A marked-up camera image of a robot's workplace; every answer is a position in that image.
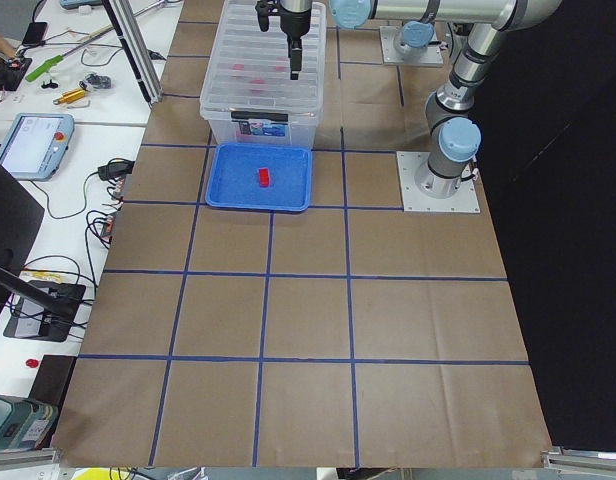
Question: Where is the clear plastic box lid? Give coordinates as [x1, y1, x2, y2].
[200, 1, 327, 119]

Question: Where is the green handled tool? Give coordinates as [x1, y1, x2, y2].
[24, 27, 122, 82]

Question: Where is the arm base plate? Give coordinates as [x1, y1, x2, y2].
[396, 151, 480, 214]
[380, 21, 443, 68]

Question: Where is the brass cylinder tool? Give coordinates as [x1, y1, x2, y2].
[53, 88, 91, 109]

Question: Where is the black box latch handle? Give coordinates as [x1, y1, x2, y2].
[230, 111, 289, 123]

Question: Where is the black smartphone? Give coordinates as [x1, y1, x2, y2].
[22, 21, 48, 47]

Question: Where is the teach pendant tablet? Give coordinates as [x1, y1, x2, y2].
[0, 113, 75, 181]

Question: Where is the black monitor stand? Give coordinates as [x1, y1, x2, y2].
[0, 164, 85, 342]

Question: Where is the clear plastic storage box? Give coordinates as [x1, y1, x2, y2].
[199, 0, 328, 150]

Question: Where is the blue plastic tray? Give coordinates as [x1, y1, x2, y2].
[205, 143, 313, 212]

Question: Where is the black power adapter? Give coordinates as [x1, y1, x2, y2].
[97, 159, 135, 181]

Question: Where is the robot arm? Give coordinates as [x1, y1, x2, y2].
[415, 1, 560, 199]
[255, 1, 525, 81]

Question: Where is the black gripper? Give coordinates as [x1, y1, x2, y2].
[256, 0, 312, 81]

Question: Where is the black cables bundle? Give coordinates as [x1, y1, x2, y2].
[42, 157, 137, 301]

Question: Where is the aluminium frame post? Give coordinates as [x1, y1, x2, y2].
[102, 0, 163, 106]

